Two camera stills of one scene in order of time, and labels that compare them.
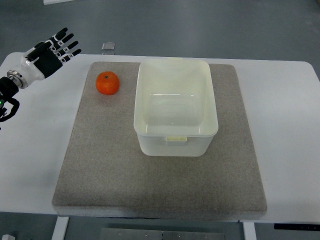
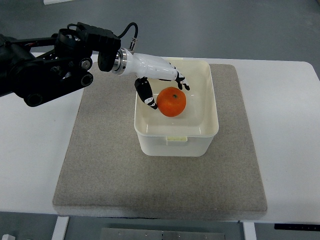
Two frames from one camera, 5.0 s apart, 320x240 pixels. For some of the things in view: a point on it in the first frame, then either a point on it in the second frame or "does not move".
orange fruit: x=107 y=83 to x=171 y=101
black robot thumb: x=37 y=51 to x=143 y=87
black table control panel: x=296 y=226 does not move
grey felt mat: x=104 y=173 does not move
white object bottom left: x=8 y=237 does not move
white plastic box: x=176 y=113 does not move
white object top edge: x=51 y=2 does not move
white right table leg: x=249 y=231 does not move
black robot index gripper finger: x=60 y=34 to x=182 y=82
